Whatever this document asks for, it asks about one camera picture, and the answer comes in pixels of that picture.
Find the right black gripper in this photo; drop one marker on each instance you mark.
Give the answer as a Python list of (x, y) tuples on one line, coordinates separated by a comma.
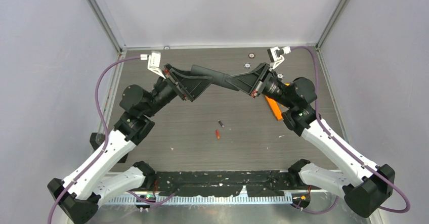
[(254, 82)]

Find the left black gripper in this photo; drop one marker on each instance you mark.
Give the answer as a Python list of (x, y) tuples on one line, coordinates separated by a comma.
[(187, 87)]

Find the black remote control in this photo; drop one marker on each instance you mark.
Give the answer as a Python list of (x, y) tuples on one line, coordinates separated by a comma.
[(219, 78)]

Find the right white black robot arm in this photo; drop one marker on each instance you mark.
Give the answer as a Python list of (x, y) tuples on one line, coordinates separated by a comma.
[(361, 182)]

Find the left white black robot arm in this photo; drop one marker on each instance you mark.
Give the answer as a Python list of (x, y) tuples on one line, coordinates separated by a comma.
[(81, 193)]

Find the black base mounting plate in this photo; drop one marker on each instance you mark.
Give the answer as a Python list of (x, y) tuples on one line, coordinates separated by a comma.
[(257, 183)]

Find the dark clear plastic box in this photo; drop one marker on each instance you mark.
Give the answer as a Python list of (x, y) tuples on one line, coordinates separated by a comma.
[(96, 140)]

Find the orange plastic handle tool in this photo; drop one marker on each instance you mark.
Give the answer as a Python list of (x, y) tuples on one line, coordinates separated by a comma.
[(274, 108)]

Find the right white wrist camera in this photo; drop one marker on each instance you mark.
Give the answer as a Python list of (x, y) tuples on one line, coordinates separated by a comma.
[(276, 55)]

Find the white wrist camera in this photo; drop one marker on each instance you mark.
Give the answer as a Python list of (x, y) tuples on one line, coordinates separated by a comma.
[(276, 55), (154, 63)]

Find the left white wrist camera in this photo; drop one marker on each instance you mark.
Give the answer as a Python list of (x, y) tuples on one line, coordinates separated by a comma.
[(154, 63)]

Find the ribbed aluminium front rail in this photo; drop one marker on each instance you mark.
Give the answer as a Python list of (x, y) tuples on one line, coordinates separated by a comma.
[(199, 200)]

